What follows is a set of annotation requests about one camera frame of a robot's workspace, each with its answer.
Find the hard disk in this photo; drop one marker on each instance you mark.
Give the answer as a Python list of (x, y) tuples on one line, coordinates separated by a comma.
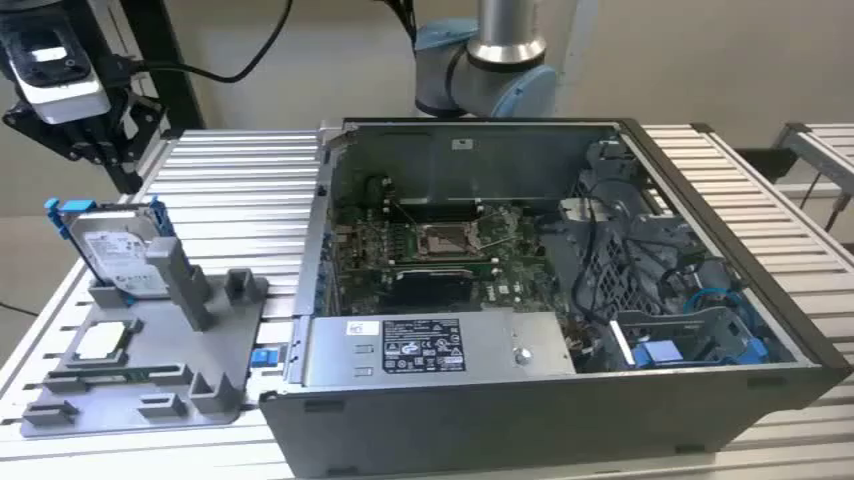
[(116, 250)]

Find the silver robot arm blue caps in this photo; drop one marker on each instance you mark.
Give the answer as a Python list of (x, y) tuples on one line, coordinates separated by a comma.
[(480, 75)]

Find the blue disk bay carrier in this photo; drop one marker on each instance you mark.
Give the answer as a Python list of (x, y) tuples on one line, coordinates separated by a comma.
[(656, 355)]

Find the silver CPU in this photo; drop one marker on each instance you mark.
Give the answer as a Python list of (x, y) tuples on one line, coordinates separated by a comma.
[(100, 341)]

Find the grey parts rack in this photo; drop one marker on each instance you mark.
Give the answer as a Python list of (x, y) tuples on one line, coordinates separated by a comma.
[(167, 345)]

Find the green RAM stick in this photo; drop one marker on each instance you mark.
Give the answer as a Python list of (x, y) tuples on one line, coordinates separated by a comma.
[(113, 375)]

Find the blue case latch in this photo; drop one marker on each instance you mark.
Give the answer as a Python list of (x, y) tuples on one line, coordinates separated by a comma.
[(261, 358)]

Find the black RAM slots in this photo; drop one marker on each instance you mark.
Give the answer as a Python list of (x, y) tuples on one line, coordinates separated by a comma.
[(434, 209)]

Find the CPU socket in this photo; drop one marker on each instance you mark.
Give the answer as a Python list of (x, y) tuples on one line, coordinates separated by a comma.
[(442, 241)]

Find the silver power supply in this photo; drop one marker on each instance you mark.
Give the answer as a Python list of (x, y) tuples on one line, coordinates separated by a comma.
[(334, 355)]

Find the black graphics card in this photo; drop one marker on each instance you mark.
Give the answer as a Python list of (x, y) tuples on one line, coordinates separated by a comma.
[(430, 290)]

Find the black power supply label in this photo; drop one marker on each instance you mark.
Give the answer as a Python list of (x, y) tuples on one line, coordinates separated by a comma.
[(423, 350)]

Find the green motherboard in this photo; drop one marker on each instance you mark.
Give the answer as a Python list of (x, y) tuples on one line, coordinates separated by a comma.
[(514, 260)]

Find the open black PC case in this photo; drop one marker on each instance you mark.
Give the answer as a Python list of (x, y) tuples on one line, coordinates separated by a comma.
[(507, 425)]

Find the black box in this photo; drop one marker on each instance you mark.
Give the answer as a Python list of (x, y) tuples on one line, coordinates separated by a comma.
[(767, 165)]

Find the slatted metal side table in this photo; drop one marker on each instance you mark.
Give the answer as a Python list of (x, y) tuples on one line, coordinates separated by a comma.
[(821, 145)]

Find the black frame post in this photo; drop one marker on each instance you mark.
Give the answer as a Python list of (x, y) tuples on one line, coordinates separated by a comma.
[(180, 80)]

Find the white case wall sticker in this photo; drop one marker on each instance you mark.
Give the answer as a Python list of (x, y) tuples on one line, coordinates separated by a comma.
[(462, 144)]

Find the grey disk bay bracket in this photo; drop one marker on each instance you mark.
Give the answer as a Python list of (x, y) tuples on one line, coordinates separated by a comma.
[(707, 320)]

